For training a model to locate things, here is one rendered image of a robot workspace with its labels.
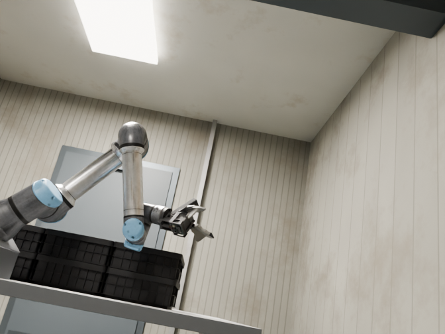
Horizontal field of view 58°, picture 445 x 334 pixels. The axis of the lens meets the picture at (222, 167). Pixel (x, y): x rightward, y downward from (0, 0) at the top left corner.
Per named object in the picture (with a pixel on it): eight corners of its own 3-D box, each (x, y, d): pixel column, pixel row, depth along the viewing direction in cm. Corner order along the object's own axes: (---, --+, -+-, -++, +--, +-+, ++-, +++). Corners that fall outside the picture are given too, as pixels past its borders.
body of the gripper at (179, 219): (186, 238, 152) (161, 232, 158) (197, 223, 158) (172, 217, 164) (181, 224, 148) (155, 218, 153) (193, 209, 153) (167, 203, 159)
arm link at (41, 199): (6, 191, 141) (42, 171, 144) (20, 199, 154) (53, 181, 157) (23, 219, 139) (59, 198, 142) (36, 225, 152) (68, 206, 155)
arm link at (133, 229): (144, 112, 157) (149, 238, 143) (146, 123, 167) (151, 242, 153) (114, 112, 155) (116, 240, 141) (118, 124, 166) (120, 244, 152)
